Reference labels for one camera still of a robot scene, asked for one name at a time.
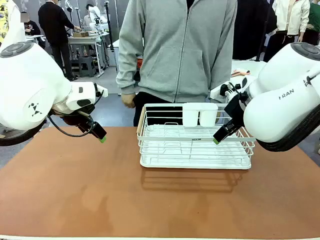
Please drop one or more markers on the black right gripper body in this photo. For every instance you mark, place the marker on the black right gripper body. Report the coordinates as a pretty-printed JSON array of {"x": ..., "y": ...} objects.
[{"x": 237, "y": 110}]

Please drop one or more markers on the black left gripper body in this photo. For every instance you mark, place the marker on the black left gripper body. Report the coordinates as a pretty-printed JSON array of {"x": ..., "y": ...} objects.
[{"x": 75, "y": 119}]

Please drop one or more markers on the person's right forearm grey sleeve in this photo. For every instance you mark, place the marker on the person's right forearm grey sleeve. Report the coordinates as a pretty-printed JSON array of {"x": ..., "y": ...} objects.
[{"x": 127, "y": 75}]

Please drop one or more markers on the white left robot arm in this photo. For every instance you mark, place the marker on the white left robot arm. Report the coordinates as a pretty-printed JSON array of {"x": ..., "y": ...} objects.
[{"x": 30, "y": 82}]

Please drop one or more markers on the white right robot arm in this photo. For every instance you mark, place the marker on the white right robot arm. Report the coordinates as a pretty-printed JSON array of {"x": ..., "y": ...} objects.
[{"x": 280, "y": 100}]

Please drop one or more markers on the person's left forearm grey sleeve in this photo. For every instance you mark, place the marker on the person's left forearm grey sleeve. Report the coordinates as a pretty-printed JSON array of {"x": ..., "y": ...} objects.
[{"x": 221, "y": 75}]

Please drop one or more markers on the person's right hand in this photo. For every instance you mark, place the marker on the person's right hand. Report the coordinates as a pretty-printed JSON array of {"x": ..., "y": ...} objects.
[{"x": 128, "y": 100}]

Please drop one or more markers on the white cutlery holder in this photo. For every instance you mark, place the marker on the white cutlery holder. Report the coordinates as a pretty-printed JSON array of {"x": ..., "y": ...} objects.
[{"x": 200, "y": 115}]

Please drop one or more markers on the white side table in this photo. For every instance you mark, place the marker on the white side table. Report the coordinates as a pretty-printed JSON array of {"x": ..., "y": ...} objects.
[{"x": 240, "y": 67}]

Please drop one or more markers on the grey step stool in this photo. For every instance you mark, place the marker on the grey step stool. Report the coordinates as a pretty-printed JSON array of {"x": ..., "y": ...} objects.
[{"x": 87, "y": 66}]

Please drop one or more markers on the person in long black coat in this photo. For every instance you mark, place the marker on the person in long black coat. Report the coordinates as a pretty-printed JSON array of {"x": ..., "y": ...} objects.
[{"x": 252, "y": 27}]

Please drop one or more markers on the cardboard box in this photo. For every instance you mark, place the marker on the cardboard box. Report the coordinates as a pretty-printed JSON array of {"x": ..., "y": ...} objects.
[{"x": 80, "y": 34}]

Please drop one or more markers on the person in grey hoodie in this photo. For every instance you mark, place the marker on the person in grey hoodie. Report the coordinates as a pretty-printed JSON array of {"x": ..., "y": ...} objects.
[{"x": 175, "y": 50}]

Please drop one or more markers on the small white background desk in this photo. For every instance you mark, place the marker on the small white background desk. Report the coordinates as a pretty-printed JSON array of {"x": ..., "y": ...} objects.
[{"x": 35, "y": 38}]

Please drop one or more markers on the standing person in black coat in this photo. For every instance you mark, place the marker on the standing person in black coat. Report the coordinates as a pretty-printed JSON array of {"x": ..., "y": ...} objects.
[{"x": 56, "y": 27}]

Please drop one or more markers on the black tripod stand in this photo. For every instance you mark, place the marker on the black tripod stand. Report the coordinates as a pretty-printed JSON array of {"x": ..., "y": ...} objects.
[{"x": 109, "y": 30}]

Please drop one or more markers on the person in white jacket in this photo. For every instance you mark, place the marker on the person in white jacket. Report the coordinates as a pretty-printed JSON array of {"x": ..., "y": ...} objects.
[{"x": 287, "y": 22}]

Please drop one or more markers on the seated person in black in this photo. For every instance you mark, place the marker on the seated person in black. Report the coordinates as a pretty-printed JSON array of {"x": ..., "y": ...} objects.
[{"x": 31, "y": 27}]

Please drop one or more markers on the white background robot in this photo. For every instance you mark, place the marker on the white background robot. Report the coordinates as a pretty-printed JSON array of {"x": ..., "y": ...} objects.
[{"x": 95, "y": 17}]

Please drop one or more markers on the person in green top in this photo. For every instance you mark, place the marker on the person in green top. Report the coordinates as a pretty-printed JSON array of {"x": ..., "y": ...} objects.
[{"x": 312, "y": 22}]

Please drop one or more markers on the person in yellow print jacket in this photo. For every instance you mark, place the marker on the person in yellow print jacket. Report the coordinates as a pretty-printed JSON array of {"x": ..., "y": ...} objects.
[{"x": 7, "y": 22}]

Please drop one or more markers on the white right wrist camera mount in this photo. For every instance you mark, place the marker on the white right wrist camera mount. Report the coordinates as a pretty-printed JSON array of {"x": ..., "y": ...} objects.
[{"x": 231, "y": 90}]

